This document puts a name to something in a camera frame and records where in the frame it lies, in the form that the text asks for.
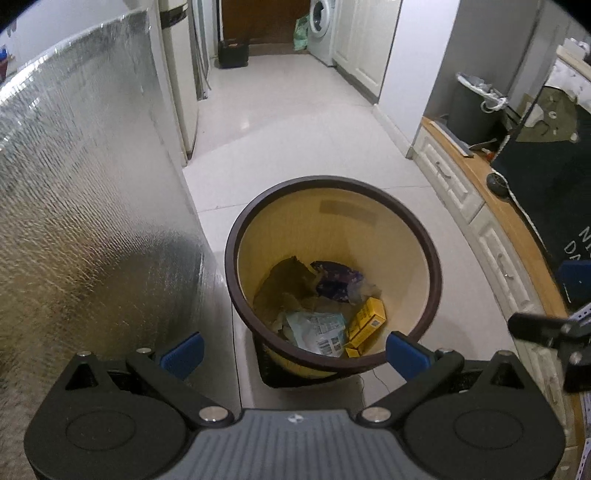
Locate white perforated metal rail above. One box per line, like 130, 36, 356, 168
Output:
573, 302, 591, 480

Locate dark printed cloth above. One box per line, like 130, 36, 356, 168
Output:
489, 85, 591, 296

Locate green plastic bag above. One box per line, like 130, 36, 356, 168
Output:
294, 14, 310, 51

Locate white washing machine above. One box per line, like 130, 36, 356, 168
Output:
307, 0, 338, 66

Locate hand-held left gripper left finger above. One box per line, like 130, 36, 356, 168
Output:
60, 332, 232, 429

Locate blue plastic bag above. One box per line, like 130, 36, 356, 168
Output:
310, 261, 384, 305

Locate black floor box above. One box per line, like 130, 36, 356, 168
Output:
217, 39, 250, 69

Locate white wall shelf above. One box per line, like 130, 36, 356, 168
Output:
554, 39, 591, 88

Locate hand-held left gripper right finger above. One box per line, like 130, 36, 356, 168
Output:
359, 331, 532, 429

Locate white low cabinet wooden top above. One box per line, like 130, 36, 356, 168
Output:
409, 115, 591, 480

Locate brown cardboard piece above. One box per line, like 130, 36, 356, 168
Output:
253, 256, 319, 324

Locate grey flat board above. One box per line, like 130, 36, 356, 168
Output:
431, 117, 474, 158

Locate yellow trash bin brown rim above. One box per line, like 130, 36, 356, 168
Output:
224, 174, 443, 381

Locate white kitchen base cabinets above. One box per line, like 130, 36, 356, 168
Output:
332, 0, 404, 104

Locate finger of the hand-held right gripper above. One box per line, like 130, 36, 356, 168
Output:
508, 313, 591, 348
556, 259, 591, 306

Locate grey trash can white liner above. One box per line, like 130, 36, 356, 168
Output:
450, 73, 509, 145

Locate beige refrigerator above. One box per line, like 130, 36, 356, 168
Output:
157, 0, 201, 160

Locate teal plastic packet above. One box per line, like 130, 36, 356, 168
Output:
277, 310, 348, 357

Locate brown wooden door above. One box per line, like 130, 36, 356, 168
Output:
221, 0, 312, 44

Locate yellow green sponge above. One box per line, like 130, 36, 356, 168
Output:
344, 296, 387, 358

